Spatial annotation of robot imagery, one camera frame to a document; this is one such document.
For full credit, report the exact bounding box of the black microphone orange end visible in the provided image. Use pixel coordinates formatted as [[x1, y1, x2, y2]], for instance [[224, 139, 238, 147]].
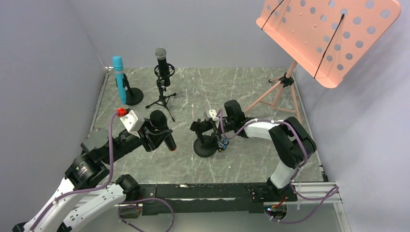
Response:
[[150, 110, 177, 151]]

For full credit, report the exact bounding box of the black tripod shock mount stand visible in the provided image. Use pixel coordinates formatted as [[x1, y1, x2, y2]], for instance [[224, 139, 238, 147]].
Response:
[[145, 63, 177, 123]]

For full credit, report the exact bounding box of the black round-base phone stand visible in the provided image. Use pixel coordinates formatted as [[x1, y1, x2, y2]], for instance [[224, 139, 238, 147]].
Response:
[[190, 120, 218, 158]]

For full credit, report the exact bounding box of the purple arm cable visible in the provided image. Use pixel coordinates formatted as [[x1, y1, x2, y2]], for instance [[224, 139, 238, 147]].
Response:
[[29, 112, 121, 232], [216, 109, 340, 225]]

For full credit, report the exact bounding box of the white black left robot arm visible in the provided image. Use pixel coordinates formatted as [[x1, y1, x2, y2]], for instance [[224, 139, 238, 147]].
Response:
[[13, 119, 176, 232]]

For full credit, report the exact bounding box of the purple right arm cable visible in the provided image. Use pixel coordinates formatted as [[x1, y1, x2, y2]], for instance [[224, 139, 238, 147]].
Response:
[[216, 109, 340, 225]]

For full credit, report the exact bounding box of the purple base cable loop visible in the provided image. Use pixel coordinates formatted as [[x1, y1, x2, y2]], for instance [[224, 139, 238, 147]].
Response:
[[117, 198, 175, 232]]

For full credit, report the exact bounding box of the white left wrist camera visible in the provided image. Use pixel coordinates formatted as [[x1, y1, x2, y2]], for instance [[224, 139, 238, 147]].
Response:
[[117, 108, 145, 135]]

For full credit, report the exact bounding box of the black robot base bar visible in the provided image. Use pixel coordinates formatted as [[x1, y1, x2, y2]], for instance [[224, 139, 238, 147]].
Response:
[[125, 182, 297, 216]]

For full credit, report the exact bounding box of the black round-base mic stand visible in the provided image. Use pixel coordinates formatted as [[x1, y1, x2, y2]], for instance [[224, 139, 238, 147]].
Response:
[[123, 74, 144, 106]]

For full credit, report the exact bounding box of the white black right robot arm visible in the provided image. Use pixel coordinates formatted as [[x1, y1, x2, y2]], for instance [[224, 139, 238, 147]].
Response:
[[190, 100, 317, 190]]

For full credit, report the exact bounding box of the blue toy microphone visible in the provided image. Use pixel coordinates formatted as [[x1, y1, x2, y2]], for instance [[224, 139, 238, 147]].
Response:
[[112, 56, 127, 104]]

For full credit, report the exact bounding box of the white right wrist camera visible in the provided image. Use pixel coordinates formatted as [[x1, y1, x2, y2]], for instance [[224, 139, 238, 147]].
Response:
[[204, 109, 219, 122]]

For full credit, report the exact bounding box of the blue owl toy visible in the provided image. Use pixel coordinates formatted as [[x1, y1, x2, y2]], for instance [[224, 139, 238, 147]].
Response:
[[218, 138, 229, 152]]

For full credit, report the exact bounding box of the black microphone silver head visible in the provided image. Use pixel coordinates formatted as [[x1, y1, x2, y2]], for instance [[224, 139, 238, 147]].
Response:
[[155, 47, 171, 87]]

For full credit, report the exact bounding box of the pink music stand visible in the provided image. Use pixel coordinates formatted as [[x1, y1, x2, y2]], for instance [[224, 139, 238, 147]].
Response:
[[248, 0, 401, 119]]

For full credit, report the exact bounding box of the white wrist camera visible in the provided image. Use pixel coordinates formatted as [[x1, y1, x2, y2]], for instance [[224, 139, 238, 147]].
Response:
[[204, 109, 219, 122], [117, 108, 145, 135]]

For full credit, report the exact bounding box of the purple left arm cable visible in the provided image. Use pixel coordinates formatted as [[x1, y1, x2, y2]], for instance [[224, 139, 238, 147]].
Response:
[[29, 112, 121, 232]]

